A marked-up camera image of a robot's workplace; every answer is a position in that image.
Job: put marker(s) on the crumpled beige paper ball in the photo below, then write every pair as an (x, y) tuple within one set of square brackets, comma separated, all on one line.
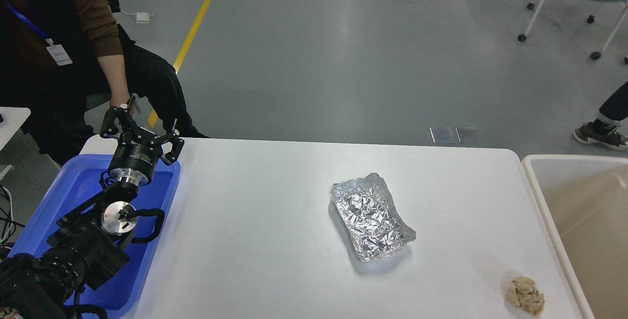
[(523, 293)]

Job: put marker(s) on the white floor power adapter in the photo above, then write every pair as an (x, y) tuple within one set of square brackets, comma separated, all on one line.
[(143, 17)]

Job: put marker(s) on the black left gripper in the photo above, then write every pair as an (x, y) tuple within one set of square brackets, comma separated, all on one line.
[(137, 152)]

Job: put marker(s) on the seated person brown sweater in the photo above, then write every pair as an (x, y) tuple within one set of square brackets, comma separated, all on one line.
[(54, 53)]

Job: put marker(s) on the white side table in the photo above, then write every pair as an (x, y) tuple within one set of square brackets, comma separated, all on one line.
[(12, 119)]

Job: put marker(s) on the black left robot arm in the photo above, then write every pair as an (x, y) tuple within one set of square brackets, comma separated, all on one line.
[(88, 248)]

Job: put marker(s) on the beige plastic bin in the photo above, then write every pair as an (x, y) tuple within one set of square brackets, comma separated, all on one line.
[(584, 204)]

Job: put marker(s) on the crumpled aluminium foil tray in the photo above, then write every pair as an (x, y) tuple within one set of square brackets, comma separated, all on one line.
[(374, 225)]

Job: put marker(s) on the standing person dark jeans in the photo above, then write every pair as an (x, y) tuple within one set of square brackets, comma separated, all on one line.
[(604, 129)]

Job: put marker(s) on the blue plastic tray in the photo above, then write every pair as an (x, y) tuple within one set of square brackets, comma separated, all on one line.
[(77, 181)]

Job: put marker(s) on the left metal floor plate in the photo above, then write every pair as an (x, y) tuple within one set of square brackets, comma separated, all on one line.
[(442, 135)]

